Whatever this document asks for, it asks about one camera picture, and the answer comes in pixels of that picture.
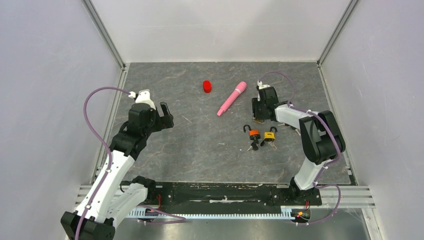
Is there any orange black padlock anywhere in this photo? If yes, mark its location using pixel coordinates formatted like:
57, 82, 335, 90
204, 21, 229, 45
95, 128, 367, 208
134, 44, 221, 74
243, 124, 261, 141

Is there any yellow black padlock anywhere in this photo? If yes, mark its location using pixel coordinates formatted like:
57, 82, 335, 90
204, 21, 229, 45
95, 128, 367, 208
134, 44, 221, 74
260, 126, 278, 148

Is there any black-head key bunch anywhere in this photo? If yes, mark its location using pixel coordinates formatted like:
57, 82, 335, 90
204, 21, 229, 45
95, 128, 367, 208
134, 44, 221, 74
247, 139, 259, 151

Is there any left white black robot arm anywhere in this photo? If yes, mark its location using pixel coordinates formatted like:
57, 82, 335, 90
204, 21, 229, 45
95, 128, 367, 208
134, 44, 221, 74
60, 100, 174, 240

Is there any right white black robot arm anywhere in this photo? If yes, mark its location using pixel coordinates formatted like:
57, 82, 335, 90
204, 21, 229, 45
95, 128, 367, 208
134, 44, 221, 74
252, 82, 346, 204

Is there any pink cylindrical wand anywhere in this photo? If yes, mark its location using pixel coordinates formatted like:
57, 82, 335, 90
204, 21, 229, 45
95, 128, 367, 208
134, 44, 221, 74
217, 81, 247, 116

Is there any red plastic cap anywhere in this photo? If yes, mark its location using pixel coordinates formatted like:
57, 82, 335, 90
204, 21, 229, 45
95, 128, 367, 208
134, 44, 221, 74
202, 80, 212, 93

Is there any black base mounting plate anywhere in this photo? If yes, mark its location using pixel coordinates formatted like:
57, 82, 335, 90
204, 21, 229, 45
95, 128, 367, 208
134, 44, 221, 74
144, 182, 323, 207

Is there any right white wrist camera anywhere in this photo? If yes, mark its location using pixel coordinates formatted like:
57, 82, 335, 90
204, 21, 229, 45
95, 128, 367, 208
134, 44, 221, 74
256, 80, 271, 91

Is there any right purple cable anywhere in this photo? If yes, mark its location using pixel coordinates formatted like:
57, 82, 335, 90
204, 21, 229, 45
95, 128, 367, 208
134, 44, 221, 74
258, 70, 343, 226

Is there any purple cable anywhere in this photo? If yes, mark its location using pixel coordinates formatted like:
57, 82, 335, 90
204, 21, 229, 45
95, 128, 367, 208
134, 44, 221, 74
258, 70, 343, 226
74, 86, 187, 240

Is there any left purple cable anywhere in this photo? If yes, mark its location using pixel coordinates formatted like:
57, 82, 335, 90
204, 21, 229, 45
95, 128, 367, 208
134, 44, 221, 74
74, 86, 187, 240

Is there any white slotted cable duct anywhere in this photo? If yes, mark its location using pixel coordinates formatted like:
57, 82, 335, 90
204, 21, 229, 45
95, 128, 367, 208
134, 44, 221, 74
126, 207, 310, 221

